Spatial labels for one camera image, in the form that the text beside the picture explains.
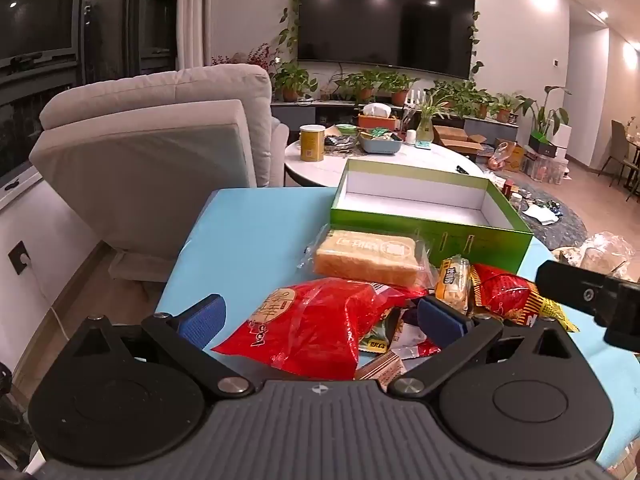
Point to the wall television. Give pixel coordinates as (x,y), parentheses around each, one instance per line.
(385,20)

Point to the blue basket tray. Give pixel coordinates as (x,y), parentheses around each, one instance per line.
(380,146)

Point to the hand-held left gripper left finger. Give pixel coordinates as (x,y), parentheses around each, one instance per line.
(206,316)

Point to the red berry branches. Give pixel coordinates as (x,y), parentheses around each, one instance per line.
(255,55)

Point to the plastic bag of fruit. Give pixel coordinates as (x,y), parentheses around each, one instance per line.
(500,160)

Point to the glass vase with plant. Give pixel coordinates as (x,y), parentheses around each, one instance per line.
(425,132)

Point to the grey television cabinet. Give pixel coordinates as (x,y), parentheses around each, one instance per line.
(295,115)

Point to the beige armchair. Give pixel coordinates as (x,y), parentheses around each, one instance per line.
(150,160)

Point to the black remote control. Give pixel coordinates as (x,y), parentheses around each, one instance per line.
(461,170)

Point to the cardboard box yellow logo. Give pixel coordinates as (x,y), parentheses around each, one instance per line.
(512,157)

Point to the green yellow pea snack packet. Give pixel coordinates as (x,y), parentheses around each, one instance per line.
(377,344)

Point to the large red snack bag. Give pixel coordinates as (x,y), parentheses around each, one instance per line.
(310,325)

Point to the round grey rug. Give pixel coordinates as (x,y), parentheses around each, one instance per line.
(565,230)

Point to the sliced bread loaf packet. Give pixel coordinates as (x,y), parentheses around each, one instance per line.
(365,260)

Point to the brown snack packet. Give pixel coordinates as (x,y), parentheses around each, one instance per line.
(380,369)

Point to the round white table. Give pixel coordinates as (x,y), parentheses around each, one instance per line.
(325,170)

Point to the potted green plant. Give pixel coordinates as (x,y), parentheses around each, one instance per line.
(400,97)
(482,111)
(457,92)
(503,116)
(290,91)
(365,94)

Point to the dark sliding glass door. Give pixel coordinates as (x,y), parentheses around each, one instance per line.
(50,10)

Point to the yellow cake packet black label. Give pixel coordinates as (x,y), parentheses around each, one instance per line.
(452,285)

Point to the yellow can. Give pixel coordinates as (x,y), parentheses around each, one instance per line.
(311,145)

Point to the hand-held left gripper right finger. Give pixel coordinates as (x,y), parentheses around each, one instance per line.
(440,319)

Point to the green black box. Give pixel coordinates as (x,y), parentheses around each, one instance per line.
(542,144)

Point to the white red snack packet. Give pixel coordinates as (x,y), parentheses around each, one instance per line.
(415,345)

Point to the orange tissue box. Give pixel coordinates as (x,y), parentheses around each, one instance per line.
(375,121)

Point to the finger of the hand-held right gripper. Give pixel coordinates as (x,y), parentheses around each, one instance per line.
(570,287)

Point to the green cardboard box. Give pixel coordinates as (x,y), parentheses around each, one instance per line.
(375,217)

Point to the open cardboard box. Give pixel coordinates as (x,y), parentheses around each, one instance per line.
(460,146)

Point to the clear plastic bag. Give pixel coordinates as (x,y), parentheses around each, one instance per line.
(600,255)

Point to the white curtain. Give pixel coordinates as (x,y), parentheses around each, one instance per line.
(195,10)

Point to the grey dining chair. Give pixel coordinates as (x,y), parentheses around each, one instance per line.
(635,175)
(617,150)

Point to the black wall socket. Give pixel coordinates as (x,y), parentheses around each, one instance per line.
(19,258)

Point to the red yellow striped snack bag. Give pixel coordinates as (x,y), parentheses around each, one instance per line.
(505,292)

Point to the clear storage box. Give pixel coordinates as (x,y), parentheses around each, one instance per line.
(547,167)

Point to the white cup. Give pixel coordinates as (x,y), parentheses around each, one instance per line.
(410,138)

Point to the green bowl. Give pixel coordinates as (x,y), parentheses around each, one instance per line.
(346,129)

